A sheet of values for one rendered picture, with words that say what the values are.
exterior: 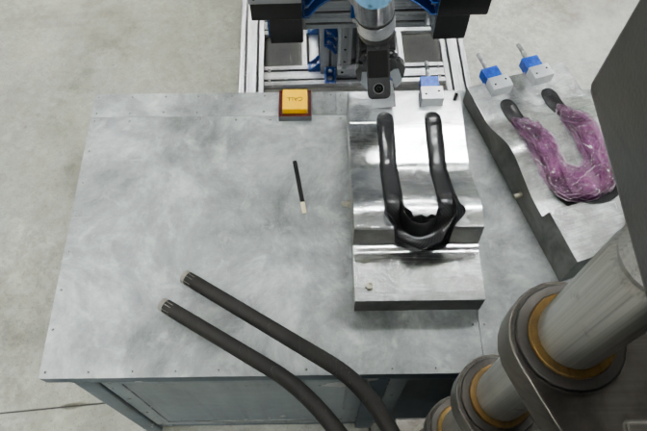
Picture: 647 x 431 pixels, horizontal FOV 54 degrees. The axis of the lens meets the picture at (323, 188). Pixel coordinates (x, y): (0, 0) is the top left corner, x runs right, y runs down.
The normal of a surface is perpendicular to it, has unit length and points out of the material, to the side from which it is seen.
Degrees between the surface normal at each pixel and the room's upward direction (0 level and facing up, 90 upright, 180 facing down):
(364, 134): 3
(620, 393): 0
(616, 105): 90
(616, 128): 90
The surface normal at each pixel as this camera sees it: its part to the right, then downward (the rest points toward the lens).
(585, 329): -0.75, 0.58
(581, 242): 0.00, -0.49
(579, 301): -0.99, 0.14
